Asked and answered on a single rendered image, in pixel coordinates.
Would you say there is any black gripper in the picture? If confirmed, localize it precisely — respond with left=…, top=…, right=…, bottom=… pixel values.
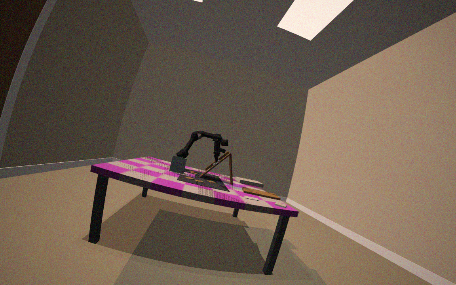
left=213, top=146, right=220, bottom=162

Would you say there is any brown flat rectangular board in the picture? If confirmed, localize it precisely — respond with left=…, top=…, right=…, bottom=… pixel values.
left=242, top=187, right=281, bottom=200

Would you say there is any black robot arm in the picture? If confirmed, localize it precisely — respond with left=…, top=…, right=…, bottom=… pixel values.
left=176, top=131, right=228, bottom=158

